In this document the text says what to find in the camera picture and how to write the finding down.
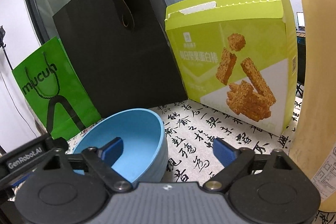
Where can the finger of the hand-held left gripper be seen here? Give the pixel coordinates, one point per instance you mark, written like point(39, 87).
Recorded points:
point(59, 144)

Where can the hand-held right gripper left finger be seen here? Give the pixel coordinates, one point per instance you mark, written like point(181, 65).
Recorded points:
point(114, 148)

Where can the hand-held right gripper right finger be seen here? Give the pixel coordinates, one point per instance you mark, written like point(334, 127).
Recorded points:
point(223, 149)

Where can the calligraphy printed tablecloth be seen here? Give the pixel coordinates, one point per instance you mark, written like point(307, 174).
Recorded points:
point(199, 129)

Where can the green paper bag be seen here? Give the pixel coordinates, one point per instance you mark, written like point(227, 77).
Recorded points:
point(68, 87)

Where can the black paper bag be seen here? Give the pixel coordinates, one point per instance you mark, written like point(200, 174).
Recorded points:
point(118, 56)

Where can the yellow-green snack box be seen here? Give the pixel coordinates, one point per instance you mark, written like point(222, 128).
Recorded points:
point(204, 43)

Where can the yellow thermos jug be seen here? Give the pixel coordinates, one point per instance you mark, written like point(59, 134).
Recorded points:
point(317, 82)

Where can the studio light on stand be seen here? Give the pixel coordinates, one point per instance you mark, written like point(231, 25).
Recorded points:
point(2, 33)

